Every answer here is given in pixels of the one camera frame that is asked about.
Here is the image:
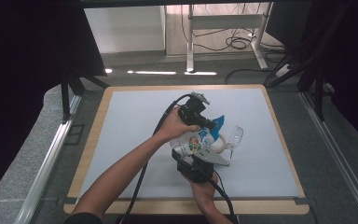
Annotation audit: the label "white power strip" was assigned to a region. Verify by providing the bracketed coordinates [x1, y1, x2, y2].
[274, 63, 292, 78]

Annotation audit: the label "left hand-held gripper black cable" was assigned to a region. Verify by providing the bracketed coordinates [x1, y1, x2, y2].
[116, 93, 194, 224]

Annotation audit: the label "dark curtain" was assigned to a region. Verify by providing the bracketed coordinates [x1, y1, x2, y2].
[310, 0, 358, 155]
[0, 0, 107, 208]

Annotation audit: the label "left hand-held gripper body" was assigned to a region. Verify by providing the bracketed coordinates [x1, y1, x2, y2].
[177, 91, 211, 126]

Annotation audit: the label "white panel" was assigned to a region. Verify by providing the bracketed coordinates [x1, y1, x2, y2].
[83, 6, 166, 54]

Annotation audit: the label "hand-held gripper black cable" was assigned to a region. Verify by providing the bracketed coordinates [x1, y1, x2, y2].
[116, 93, 194, 224]
[195, 161, 239, 224]

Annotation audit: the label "pale blue table mat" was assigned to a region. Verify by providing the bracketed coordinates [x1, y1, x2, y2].
[78, 88, 301, 200]

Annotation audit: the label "aluminium rail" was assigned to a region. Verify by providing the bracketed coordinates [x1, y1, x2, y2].
[13, 94, 82, 224]
[299, 91, 358, 224]

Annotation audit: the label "blue and white milk pouch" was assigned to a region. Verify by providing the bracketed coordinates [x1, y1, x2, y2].
[170, 115, 226, 158]

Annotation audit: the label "person's right hand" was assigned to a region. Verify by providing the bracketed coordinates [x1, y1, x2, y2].
[183, 173, 219, 208]

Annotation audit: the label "black metal stand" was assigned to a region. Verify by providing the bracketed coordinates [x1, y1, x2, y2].
[265, 0, 352, 122]
[60, 63, 110, 123]

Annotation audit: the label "person's left hand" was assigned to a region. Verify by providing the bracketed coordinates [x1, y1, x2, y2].
[152, 106, 200, 143]

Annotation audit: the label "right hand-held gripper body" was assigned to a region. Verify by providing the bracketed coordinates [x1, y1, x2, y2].
[176, 148, 231, 184]

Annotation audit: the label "black floor cables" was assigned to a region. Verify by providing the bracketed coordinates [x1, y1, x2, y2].
[180, 3, 288, 86]

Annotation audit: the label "white desk frame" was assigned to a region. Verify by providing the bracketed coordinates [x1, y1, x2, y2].
[185, 3, 274, 74]

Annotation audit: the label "right hand-held gripper black cable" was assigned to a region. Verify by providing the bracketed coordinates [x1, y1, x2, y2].
[195, 161, 239, 224]

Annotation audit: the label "person's black sleeve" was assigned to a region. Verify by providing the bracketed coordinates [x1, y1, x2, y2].
[63, 212, 103, 224]

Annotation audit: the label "glass jug with lid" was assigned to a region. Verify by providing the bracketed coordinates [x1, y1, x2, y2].
[211, 125, 244, 160]

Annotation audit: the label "wooden table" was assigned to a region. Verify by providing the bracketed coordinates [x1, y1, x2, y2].
[63, 83, 310, 217]

